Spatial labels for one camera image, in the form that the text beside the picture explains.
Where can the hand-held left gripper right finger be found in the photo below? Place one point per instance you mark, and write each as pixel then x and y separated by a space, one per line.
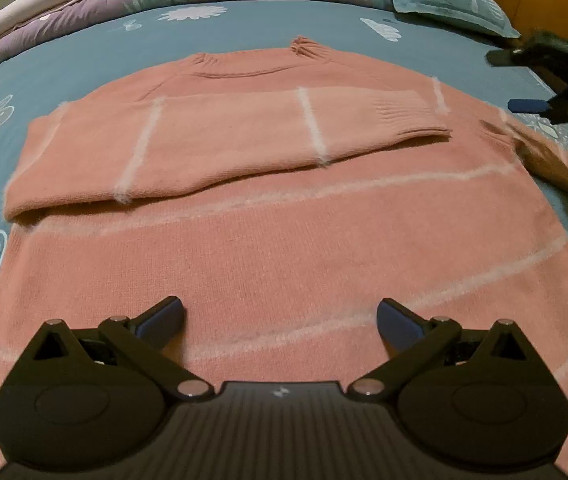
pixel 396 320

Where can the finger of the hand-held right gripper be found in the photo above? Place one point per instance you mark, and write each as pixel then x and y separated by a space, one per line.
pixel 529 106
pixel 509 56

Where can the pink striped knit sweater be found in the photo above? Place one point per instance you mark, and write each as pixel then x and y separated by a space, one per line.
pixel 264 240

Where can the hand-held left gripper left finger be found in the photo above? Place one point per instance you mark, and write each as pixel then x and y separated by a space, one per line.
pixel 161 317

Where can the blue floral bed sheet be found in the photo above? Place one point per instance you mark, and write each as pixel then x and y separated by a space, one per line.
pixel 114 45

